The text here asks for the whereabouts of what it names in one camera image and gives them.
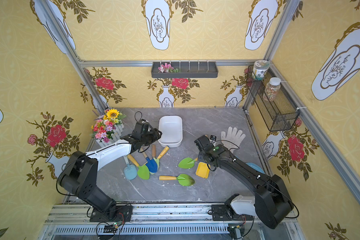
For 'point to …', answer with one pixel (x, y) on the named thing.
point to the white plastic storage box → (171, 127)
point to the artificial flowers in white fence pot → (108, 126)
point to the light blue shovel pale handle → (130, 171)
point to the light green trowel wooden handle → (154, 155)
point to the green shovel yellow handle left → (142, 171)
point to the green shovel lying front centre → (184, 179)
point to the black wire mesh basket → (279, 114)
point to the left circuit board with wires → (111, 228)
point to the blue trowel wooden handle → (150, 163)
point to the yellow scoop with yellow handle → (163, 151)
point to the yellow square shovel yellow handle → (202, 170)
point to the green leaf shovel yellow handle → (187, 162)
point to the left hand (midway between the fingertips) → (155, 133)
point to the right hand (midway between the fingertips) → (206, 155)
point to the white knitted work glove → (233, 139)
